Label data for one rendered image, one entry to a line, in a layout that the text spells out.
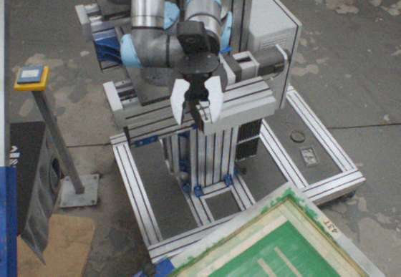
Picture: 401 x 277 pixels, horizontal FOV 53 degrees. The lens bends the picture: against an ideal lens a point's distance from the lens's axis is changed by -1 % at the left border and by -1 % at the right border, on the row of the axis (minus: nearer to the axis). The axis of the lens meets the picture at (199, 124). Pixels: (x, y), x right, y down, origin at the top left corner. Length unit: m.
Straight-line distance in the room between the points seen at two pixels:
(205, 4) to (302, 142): 1.79
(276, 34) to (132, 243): 1.42
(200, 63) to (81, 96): 2.46
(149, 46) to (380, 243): 1.96
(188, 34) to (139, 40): 0.27
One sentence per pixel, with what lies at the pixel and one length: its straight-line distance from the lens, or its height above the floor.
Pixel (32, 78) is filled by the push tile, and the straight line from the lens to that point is 1.88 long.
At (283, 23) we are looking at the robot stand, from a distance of 1.62.
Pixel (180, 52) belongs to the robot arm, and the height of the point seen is 1.58.
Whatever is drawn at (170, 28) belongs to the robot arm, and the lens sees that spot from 1.17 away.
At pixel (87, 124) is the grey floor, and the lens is 2.94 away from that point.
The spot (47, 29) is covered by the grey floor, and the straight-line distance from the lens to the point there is 3.88.
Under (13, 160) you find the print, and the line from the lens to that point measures 1.62.
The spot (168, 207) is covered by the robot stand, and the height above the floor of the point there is 0.21.
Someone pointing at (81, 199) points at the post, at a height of 0.01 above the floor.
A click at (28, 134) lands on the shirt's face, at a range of 1.68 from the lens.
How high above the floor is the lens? 2.15
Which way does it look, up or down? 50 degrees down
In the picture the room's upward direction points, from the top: straight up
